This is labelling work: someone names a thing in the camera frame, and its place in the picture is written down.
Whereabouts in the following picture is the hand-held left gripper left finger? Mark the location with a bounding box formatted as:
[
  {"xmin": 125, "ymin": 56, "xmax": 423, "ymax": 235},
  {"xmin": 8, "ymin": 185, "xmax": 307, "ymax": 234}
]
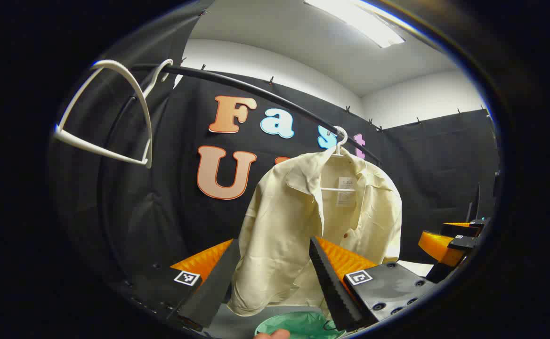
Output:
[{"xmin": 120, "ymin": 238, "xmax": 241, "ymax": 332}]

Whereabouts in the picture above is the black backdrop cloth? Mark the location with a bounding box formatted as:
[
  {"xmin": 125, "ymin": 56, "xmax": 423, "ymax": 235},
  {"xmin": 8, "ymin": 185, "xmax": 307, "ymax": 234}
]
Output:
[{"xmin": 51, "ymin": 0, "xmax": 501, "ymax": 283}]

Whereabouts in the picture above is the ceiling light panel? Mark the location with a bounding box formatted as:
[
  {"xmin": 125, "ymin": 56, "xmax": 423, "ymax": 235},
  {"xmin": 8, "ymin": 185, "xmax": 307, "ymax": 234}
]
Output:
[{"xmin": 303, "ymin": 0, "xmax": 405, "ymax": 48}]

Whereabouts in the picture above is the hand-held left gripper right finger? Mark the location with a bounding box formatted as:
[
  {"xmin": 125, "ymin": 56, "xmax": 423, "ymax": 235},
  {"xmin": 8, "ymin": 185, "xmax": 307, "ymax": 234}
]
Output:
[{"xmin": 309, "ymin": 237, "xmax": 438, "ymax": 332}]

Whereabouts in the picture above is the white clothes hanger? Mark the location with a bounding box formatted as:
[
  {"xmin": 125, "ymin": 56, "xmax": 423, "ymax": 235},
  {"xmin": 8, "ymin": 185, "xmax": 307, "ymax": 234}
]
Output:
[
  {"xmin": 320, "ymin": 126, "xmax": 356, "ymax": 193},
  {"xmin": 53, "ymin": 59, "xmax": 174, "ymax": 169}
]

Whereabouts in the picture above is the black clothes rack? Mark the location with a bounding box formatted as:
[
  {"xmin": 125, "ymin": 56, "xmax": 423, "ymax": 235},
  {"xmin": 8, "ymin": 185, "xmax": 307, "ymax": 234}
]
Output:
[{"xmin": 97, "ymin": 64, "xmax": 383, "ymax": 274}]

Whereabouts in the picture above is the green laundry hamper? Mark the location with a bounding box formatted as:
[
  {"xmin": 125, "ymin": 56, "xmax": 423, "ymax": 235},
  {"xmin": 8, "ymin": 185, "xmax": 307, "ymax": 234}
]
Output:
[{"xmin": 255, "ymin": 311, "xmax": 346, "ymax": 339}]

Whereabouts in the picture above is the black monitor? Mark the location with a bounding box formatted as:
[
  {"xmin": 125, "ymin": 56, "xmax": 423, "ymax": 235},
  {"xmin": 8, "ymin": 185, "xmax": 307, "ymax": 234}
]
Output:
[{"xmin": 466, "ymin": 183, "xmax": 482, "ymax": 222}]

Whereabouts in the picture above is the cream shirt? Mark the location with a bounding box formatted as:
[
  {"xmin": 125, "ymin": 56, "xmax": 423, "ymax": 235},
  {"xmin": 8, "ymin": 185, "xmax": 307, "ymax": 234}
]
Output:
[{"xmin": 227, "ymin": 146, "xmax": 403, "ymax": 317}]

